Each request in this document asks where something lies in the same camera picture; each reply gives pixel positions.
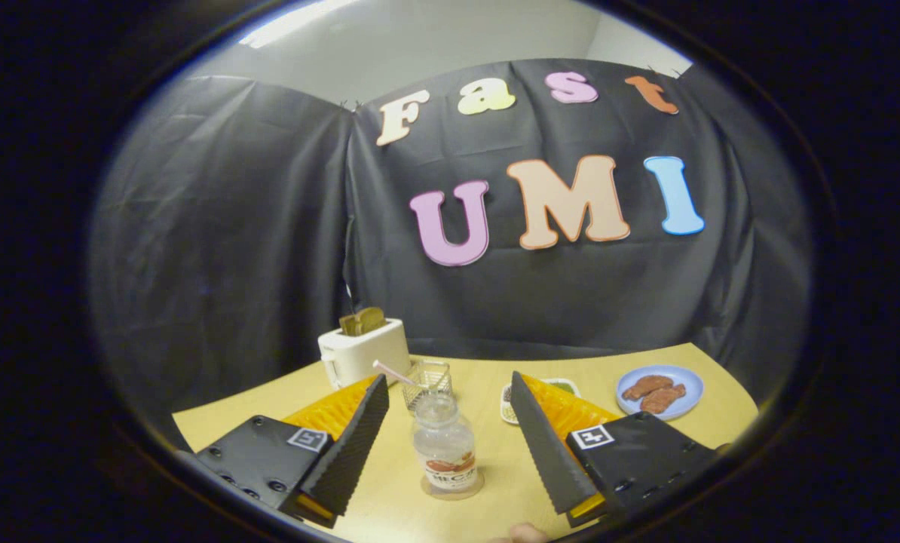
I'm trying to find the clear juice bottle brown label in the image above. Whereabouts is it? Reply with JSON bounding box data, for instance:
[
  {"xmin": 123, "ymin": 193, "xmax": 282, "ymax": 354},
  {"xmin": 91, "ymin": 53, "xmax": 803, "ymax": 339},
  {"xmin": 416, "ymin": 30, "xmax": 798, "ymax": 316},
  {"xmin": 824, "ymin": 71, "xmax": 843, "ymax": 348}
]
[{"xmin": 412, "ymin": 392, "xmax": 485, "ymax": 501}]

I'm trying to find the pink straw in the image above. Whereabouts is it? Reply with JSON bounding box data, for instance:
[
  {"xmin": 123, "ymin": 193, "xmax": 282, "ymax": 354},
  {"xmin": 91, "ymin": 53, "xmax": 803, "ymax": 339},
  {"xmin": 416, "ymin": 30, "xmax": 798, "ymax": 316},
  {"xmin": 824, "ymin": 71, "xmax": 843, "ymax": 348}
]
[{"xmin": 372, "ymin": 359, "xmax": 418, "ymax": 386}]

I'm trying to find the brown meat piece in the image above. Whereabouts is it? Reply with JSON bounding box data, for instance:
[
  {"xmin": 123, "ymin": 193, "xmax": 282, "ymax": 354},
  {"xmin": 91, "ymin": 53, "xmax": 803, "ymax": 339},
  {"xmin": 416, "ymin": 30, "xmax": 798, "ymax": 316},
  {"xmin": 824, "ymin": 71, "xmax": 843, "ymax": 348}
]
[
  {"xmin": 640, "ymin": 384, "xmax": 687, "ymax": 414},
  {"xmin": 622, "ymin": 375, "xmax": 675, "ymax": 401}
]

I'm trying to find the wooden table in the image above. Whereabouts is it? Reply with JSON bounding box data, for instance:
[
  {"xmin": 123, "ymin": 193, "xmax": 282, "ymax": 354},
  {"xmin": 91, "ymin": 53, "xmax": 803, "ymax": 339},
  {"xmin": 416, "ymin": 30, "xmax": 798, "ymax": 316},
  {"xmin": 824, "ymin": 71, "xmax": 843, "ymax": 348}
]
[{"xmin": 173, "ymin": 343, "xmax": 760, "ymax": 543}]

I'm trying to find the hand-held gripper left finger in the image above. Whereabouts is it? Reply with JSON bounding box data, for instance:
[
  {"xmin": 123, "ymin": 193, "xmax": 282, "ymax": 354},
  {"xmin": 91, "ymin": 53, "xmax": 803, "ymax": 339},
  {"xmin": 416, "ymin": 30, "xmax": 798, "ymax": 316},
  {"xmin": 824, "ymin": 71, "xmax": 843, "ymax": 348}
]
[{"xmin": 196, "ymin": 374, "xmax": 390, "ymax": 529}]

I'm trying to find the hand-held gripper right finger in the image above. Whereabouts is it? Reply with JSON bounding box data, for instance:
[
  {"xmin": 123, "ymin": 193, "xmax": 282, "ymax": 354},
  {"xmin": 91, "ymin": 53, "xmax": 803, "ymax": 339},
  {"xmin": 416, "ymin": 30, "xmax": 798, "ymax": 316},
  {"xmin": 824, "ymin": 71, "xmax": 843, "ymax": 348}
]
[{"xmin": 510, "ymin": 370, "xmax": 719, "ymax": 528}]

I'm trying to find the blue plate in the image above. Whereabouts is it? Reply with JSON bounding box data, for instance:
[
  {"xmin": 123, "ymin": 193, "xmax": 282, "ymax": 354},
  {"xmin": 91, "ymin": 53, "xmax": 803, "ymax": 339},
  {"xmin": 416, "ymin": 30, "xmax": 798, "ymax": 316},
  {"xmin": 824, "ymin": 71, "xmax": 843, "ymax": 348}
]
[{"xmin": 616, "ymin": 365, "xmax": 705, "ymax": 421}]

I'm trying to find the black backdrop cloth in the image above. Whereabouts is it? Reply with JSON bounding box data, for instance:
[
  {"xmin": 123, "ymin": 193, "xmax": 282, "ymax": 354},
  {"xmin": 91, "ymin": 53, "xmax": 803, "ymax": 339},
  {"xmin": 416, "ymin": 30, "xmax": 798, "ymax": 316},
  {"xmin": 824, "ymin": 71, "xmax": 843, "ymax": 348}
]
[{"xmin": 90, "ymin": 59, "xmax": 814, "ymax": 453}]

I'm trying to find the small white dish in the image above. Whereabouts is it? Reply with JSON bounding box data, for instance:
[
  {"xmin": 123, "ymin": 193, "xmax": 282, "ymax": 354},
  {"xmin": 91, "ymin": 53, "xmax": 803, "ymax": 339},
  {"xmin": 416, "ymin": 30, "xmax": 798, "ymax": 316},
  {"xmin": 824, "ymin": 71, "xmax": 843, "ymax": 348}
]
[{"xmin": 500, "ymin": 377, "xmax": 580, "ymax": 425}]

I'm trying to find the white toaster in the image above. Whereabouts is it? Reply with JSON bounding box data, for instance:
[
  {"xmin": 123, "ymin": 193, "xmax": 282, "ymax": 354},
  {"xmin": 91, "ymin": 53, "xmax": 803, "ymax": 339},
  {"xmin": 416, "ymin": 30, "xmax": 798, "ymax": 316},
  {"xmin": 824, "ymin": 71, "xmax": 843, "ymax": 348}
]
[{"xmin": 318, "ymin": 318, "xmax": 412, "ymax": 390}]

